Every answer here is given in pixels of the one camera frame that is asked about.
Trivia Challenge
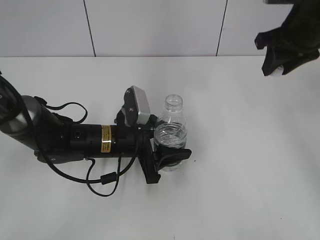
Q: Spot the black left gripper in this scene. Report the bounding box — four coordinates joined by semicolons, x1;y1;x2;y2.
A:
114;113;192;184

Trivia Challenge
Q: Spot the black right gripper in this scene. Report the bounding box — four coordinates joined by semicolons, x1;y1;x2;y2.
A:
254;0;320;77

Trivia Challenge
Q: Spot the white green bottle cap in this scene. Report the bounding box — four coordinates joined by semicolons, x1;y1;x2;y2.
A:
270;65;284;77

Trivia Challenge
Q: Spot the clear cestbon water bottle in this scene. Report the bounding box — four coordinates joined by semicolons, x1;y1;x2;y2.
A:
153;93;189;172

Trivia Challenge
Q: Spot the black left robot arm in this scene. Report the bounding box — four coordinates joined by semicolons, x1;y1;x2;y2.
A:
0;78;192;184

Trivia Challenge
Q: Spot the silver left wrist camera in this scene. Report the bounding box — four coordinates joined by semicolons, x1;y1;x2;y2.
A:
122;85;151;127

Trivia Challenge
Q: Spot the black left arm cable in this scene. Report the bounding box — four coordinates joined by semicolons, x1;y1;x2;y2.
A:
0;74;138;196

